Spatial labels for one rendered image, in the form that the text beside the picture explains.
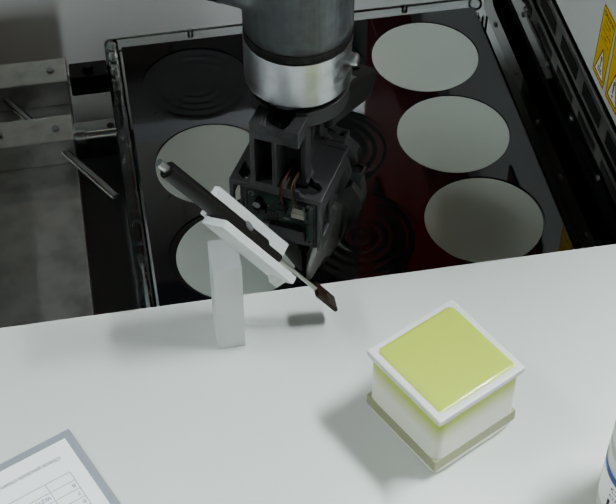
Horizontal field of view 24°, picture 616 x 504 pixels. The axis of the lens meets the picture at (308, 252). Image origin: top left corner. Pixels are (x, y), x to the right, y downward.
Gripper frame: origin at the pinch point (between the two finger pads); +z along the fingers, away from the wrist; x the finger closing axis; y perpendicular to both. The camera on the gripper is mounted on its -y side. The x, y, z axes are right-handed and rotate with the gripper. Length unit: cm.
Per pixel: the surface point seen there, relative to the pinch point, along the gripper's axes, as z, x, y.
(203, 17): 9.7, -24.7, -36.3
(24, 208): 3.7, -26.0, 0.3
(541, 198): 1.6, 16.1, -13.9
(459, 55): 1.7, 4.4, -29.9
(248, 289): 1.6, -3.7, 4.1
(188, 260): 1.7, -9.5, 2.7
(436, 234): 1.7, 8.9, -6.9
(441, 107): 1.7, 4.9, -22.3
